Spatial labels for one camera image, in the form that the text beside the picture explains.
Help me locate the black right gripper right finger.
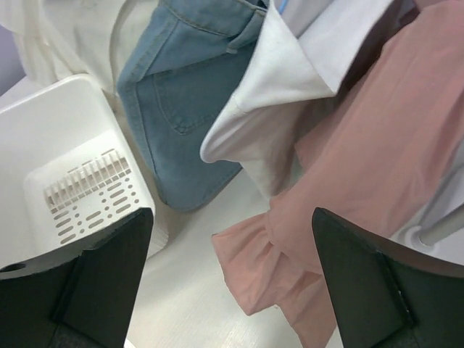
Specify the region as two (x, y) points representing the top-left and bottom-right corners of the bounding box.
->
(312, 208), (463, 348)

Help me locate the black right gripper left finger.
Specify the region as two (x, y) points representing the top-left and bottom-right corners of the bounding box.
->
(1, 208), (154, 347)

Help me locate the blue denim skirt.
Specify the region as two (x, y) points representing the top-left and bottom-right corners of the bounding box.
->
(117, 1), (269, 212)

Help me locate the white pleated skirt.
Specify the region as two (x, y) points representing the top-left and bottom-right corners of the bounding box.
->
(200, 0), (464, 251)

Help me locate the metal clothes rack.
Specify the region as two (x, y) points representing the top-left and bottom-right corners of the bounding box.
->
(418, 204), (463, 247)

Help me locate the white plastic basket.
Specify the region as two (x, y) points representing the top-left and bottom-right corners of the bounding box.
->
(1, 75), (155, 267)

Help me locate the pink ruffled dress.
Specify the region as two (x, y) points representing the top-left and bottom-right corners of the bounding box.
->
(212, 1), (463, 347)

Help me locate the white ruffled dress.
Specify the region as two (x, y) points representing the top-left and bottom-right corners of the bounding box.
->
(0, 0), (171, 102)

